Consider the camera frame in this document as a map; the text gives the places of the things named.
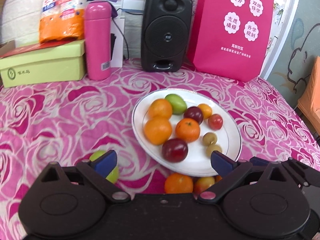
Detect small tan longan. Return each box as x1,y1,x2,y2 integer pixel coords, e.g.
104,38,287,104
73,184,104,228
202,132,217,146

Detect tangerine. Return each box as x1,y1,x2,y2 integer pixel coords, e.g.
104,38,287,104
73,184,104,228
175,118,201,142

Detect dark red plum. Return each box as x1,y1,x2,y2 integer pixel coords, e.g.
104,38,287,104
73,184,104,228
183,106,204,125
161,138,188,163

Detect large orange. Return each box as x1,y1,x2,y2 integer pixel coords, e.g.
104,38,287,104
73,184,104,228
143,116,172,145

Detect green fruit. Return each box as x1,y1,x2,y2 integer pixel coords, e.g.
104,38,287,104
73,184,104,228
165,94,187,115
89,150,119,184

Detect orange behind right finger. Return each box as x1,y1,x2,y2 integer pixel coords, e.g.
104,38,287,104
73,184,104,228
215,175,222,183

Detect red-yellow small peach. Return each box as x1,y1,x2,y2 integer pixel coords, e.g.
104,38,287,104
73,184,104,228
193,177,215,195

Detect small red fruit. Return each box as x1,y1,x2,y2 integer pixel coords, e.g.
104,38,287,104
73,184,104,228
208,114,223,131

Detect small orange right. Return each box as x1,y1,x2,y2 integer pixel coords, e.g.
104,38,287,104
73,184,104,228
164,173,194,194

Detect pink floral tablecloth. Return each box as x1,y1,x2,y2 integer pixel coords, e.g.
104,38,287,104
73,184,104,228
1,60,319,239

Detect dark red plum on plate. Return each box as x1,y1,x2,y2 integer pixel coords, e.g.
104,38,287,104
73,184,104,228
161,138,188,163

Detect small yellow-orange fruit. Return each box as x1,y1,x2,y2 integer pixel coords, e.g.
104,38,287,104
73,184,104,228
197,103,213,120

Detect orange on plate far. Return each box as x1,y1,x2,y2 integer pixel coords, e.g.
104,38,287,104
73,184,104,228
147,99,173,119

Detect orange chair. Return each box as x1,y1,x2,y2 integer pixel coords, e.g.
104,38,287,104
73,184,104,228
297,56,320,134

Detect white box behind thermos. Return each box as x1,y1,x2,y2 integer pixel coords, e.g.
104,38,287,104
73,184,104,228
111,16,125,68

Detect green shoe box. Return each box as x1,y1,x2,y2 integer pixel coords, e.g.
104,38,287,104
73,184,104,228
1,40,86,88

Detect red flat folder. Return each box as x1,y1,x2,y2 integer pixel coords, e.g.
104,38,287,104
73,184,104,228
1,40,75,59

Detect pink tote bag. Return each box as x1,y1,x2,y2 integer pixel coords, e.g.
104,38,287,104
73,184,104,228
187,0,274,82

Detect cardboard box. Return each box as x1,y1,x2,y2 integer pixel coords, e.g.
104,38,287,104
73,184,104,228
0,40,16,57

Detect pink thermos bottle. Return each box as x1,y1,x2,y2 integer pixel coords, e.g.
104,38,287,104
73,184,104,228
84,1,111,80

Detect paper cup pack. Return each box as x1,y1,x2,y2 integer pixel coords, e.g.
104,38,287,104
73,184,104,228
39,0,87,43

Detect black speaker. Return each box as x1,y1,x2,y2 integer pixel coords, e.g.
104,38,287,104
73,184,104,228
140,0,193,72

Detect black speaker cable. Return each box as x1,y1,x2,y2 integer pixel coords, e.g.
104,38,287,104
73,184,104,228
109,3,146,61

